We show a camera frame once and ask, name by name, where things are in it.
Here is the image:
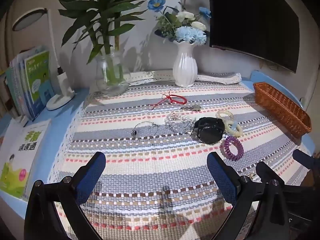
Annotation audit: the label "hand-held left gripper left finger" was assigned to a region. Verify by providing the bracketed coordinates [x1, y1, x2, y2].
[24, 152, 107, 240]

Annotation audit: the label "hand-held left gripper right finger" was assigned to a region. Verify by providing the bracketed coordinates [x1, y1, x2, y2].
[207, 152, 292, 240]

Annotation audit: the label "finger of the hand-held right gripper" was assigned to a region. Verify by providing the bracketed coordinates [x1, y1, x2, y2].
[255, 162, 275, 183]
[293, 149, 320, 171]

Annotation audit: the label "purple spiral hair tie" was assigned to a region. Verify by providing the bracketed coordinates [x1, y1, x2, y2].
[220, 136, 244, 161]

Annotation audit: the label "pale yellow spiral hair tie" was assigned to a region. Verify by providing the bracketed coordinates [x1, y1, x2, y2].
[223, 120, 244, 138]

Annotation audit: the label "black wrist watch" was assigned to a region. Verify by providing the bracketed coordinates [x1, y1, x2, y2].
[190, 117, 226, 145]

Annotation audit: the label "brown wicker basket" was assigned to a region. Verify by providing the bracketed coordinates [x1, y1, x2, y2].
[253, 82, 312, 139]

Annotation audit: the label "silver bangle bracelet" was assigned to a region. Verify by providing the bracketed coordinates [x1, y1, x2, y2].
[132, 121, 161, 138]

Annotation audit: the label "clear bead bracelet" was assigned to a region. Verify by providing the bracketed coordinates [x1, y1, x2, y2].
[165, 112, 196, 134]

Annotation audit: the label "silver key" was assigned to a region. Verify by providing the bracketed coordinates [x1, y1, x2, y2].
[180, 104, 201, 112]

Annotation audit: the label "red string bracelet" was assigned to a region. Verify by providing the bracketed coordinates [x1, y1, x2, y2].
[151, 89, 187, 111]

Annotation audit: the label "striped woven tablecloth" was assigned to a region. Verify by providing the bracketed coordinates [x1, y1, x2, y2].
[47, 70, 310, 240]

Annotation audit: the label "white and green workbook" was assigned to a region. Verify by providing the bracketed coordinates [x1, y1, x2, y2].
[0, 119, 52, 201]

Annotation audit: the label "blue bookend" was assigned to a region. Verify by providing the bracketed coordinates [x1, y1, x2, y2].
[39, 81, 55, 106]

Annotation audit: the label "white desk lamp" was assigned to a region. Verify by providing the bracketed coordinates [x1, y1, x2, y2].
[12, 8, 76, 110]

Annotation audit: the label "clear glass vase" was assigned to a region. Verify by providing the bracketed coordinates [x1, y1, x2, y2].
[96, 51, 129, 96]

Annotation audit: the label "green cover book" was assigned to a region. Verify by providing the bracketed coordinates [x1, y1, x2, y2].
[24, 50, 56, 117]

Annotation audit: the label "row of blue books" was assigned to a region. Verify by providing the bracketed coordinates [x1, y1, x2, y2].
[4, 45, 48, 120]

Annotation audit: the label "white ribbed vase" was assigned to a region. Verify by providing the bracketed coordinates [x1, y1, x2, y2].
[173, 40, 198, 88]

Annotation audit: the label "blue and white flowers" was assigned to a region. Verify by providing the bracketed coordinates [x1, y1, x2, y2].
[147, 0, 212, 47]

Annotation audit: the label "black flat screen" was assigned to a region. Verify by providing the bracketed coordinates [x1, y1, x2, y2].
[207, 0, 300, 74]

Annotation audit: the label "green bamboo plant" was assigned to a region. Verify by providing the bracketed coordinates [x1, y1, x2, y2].
[57, 0, 153, 87]

